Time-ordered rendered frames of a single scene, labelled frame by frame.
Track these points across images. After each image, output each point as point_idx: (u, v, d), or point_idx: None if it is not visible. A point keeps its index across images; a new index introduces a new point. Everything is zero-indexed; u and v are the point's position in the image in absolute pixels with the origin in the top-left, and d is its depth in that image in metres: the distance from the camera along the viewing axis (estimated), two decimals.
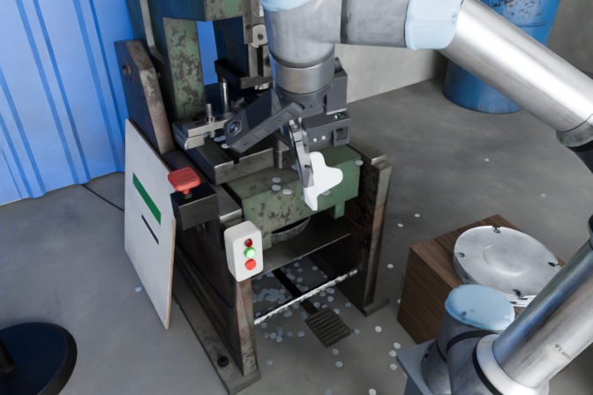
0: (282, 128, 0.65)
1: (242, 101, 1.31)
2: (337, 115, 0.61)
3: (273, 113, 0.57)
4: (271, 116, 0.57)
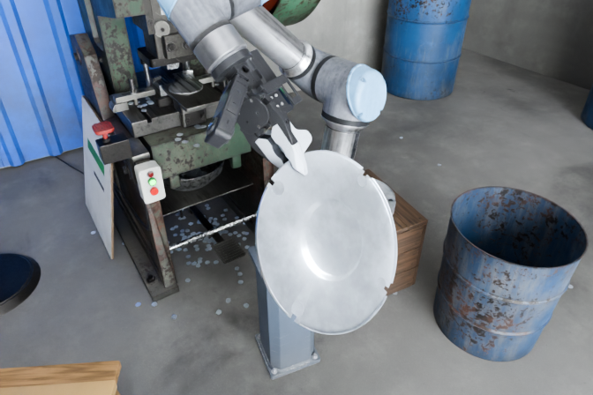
0: (253, 133, 0.71)
1: (159, 78, 1.76)
2: (278, 90, 0.74)
3: (229, 88, 0.68)
4: (229, 90, 0.67)
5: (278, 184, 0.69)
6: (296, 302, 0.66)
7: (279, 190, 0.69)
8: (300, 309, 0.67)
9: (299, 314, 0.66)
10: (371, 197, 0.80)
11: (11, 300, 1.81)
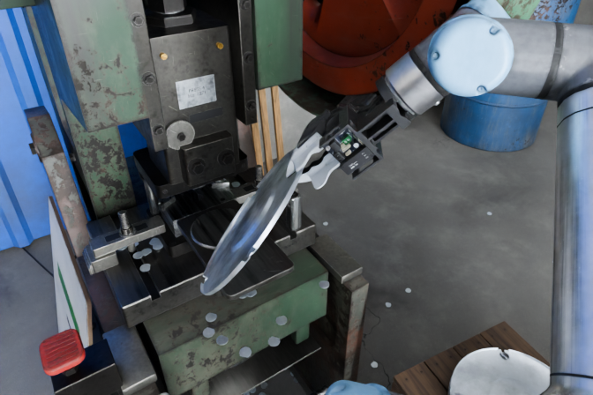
0: None
1: (172, 203, 1.00)
2: (350, 139, 0.60)
3: (368, 95, 0.66)
4: (365, 94, 0.66)
5: None
6: (256, 194, 0.89)
7: None
8: (252, 197, 0.89)
9: (252, 197, 0.90)
10: (237, 264, 0.67)
11: None
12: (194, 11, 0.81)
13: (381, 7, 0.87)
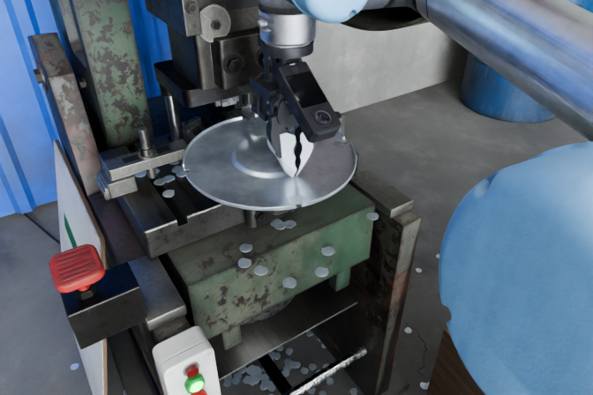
0: (288, 126, 0.65)
1: (198, 124, 0.88)
2: None
3: (313, 78, 0.61)
4: (316, 80, 0.61)
5: (341, 145, 0.80)
6: (254, 122, 0.87)
7: (336, 143, 0.81)
8: (248, 122, 0.87)
9: (246, 121, 0.87)
10: (272, 200, 0.67)
11: None
12: None
13: None
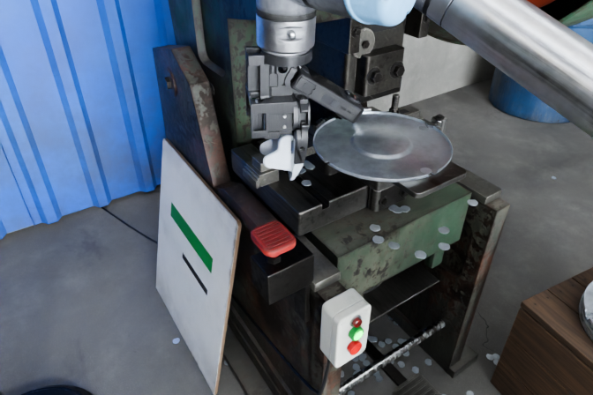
0: None
1: None
2: (254, 99, 0.64)
3: (314, 71, 0.63)
4: (317, 72, 0.64)
5: (425, 128, 1.02)
6: (348, 121, 1.05)
7: (421, 128, 1.02)
8: (342, 121, 1.05)
9: (340, 120, 1.05)
10: (409, 173, 0.87)
11: None
12: None
13: None
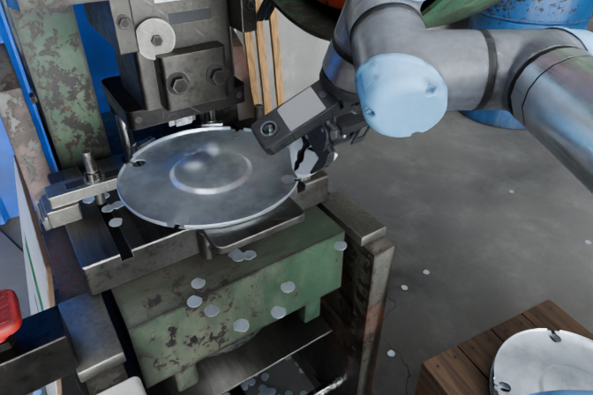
0: None
1: None
2: None
3: (318, 113, 0.57)
4: (315, 116, 0.57)
5: (237, 133, 0.84)
6: None
7: (232, 135, 0.84)
8: None
9: None
10: (277, 190, 0.69)
11: None
12: None
13: None
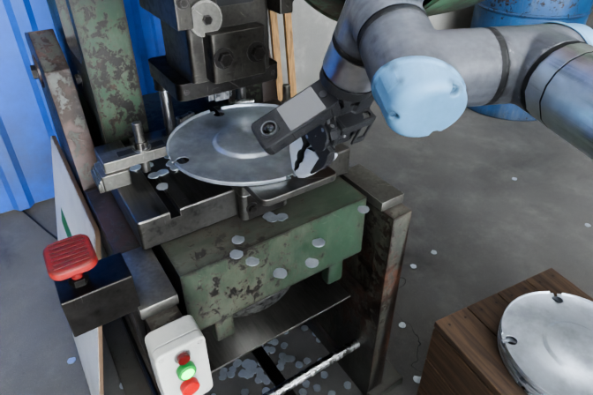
0: None
1: None
2: None
3: (318, 112, 0.57)
4: (315, 115, 0.57)
5: None
6: None
7: None
8: None
9: None
10: None
11: None
12: None
13: None
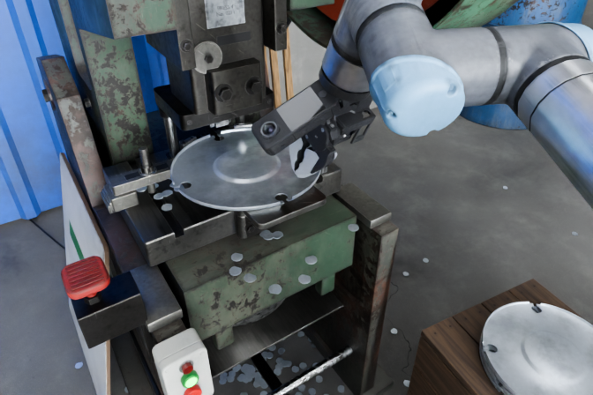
0: None
1: None
2: None
3: (318, 113, 0.57)
4: (315, 116, 0.57)
5: None
6: None
7: None
8: None
9: None
10: (235, 136, 0.98)
11: None
12: None
13: None
